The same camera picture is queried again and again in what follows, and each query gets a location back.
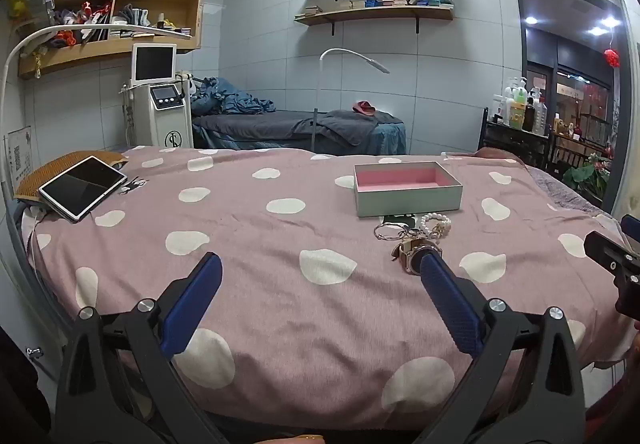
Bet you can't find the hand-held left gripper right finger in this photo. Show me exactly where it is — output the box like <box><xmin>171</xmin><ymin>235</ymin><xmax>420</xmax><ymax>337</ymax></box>
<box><xmin>415</xmin><ymin>254</ymin><xmax>587</xmax><ymax>444</ymax></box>

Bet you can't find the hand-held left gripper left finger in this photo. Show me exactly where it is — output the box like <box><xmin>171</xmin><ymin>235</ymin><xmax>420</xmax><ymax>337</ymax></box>
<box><xmin>54</xmin><ymin>252</ymin><xmax>224</xmax><ymax>444</ymax></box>

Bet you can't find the watch with beige strap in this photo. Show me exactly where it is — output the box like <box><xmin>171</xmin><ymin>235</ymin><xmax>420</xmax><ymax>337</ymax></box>
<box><xmin>392</xmin><ymin>238</ymin><xmax>444</xmax><ymax>275</ymax></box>

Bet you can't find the white pearl bracelet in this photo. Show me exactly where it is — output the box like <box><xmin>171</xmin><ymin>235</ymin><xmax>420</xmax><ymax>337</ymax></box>
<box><xmin>419</xmin><ymin>212</ymin><xmax>452</xmax><ymax>246</ymax></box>

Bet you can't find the grey box with pink lining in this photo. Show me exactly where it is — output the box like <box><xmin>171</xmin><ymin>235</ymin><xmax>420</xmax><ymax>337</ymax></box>
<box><xmin>353</xmin><ymin>161</ymin><xmax>464</xmax><ymax>218</ymax></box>

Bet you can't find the green potted plant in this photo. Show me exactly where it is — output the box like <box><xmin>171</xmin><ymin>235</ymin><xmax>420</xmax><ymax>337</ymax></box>
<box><xmin>562</xmin><ymin>153</ymin><xmax>612</xmax><ymax>199</ymax></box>

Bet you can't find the grey knitted blanket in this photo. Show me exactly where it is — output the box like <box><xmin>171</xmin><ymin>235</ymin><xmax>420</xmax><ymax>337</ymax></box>
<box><xmin>529</xmin><ymin>166</ymin><xmax>612</xmax><ymax>218</ymax></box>

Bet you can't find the pink polka dot blanket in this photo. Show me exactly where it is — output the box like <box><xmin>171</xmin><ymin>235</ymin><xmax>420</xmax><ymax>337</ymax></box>
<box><xmin>27</xmin><ymin>146</ymin><xmax>633</xmax><ymax>420</ymax></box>

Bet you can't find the silver bangle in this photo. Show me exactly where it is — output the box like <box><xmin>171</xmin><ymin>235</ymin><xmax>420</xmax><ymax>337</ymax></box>
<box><xmin>374</xmin><ymin>221</ymin><xmax>409</xmax><ymax>241</ymax></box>

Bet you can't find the small black white tag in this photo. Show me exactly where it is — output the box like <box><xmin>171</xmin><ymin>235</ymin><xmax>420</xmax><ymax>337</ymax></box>
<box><xmin>119</xmin><ymin>176</ymin><xmax>149</xmax><ymax>195</ymax></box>

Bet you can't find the black trolley cart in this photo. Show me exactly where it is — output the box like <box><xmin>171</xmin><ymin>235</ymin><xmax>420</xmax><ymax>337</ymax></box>
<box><xmin>477</xmin><ymin>107</ymin><xmax>557</xmax><ymax>171</ymax></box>

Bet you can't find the white tablet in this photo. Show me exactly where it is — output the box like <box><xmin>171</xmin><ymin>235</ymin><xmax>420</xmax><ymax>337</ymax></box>
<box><xmin>38</xmin><ymin>155</ymin><xmax>129</xmax><ymax>224</ymax></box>

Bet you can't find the group of bottles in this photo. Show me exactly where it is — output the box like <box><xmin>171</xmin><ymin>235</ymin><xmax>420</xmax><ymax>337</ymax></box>
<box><xmin>491</xmin><ymin>76</ymin><xmax>549</xmax><ymax>136</ymax></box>

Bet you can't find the red hanging ornament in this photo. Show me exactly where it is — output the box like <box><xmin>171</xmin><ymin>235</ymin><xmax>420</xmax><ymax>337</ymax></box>
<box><xmin>603</xmin><ymin>38</ymin><xmax>621</xmax><ymax>70</ymax></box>

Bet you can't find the blue massage bed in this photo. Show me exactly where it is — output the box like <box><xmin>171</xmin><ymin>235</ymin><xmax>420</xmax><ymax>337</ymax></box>
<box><xmin>192</xmin><ymin>108</ymin><xmax>407</xmax><ymax>156</ymax></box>

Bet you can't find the white beauty machine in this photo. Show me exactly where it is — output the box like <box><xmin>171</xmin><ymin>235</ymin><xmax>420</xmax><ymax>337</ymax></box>
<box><xmin>119</xmin><ymin>43</ymin><xmax>196</xmax><ymax>150</ymax></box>

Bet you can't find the brown woven mat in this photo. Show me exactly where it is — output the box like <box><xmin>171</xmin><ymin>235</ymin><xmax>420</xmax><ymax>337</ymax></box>
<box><xmin>12</xmin><ymin>151</ymin><xmax>129</xmax><ymax>203</ymax></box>

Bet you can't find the crumpled blue blanket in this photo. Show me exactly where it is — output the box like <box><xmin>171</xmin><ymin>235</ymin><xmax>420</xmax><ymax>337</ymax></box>
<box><xmin>189</xmin><ymin>76</ymin><xmax>277</xmax><ymax>116</ymax></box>

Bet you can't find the dark grey towel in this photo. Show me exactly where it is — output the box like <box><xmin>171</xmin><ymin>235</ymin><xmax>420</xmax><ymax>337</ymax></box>
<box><xmin>293</xmin><ymin>109</ymin><xmax>382</xmax><ymax>146</ymax></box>

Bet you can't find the white curved floor lamp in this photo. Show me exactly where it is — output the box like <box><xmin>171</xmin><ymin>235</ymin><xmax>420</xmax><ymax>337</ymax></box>
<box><xmin>0</xmin><ymin>23</ymin><xmax>194</xmax><ymax>160</ymax></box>

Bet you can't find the dark door frame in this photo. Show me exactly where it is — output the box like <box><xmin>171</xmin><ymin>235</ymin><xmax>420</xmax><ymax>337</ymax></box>
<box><xmin>510</xmin><ymin>0</ymin><xmax>632</xmax><ymax>217</ymax></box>

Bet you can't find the wall poster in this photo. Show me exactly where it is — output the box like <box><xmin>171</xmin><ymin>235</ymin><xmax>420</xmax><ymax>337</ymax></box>
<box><xmin>4</xmin><ymin>126</ymin><xmax>34</xmax><ymax>176</ymax></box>

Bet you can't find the wooden wall shelf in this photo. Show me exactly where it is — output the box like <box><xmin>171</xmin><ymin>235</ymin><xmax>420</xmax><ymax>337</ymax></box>
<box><xmin>294</xmin><ymin>5</ymin><xmax>455</xmax><ymax>36</ymax></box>

